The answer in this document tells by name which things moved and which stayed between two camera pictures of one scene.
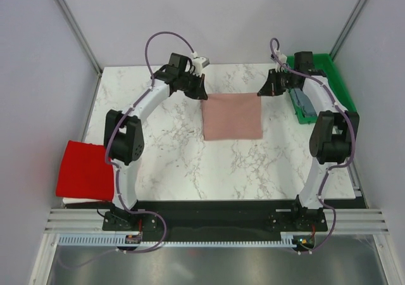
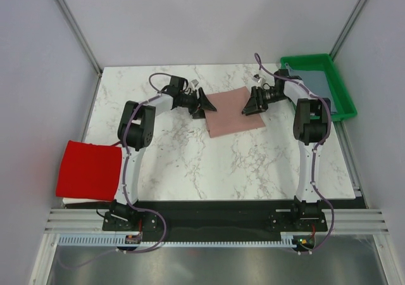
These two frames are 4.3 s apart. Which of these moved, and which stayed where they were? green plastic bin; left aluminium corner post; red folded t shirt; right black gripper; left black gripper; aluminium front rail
Moved: left black gripper; right black gripper
Stayed: red folded t shirt; left aluminium corner post; aluminium front rail; green plastic bin
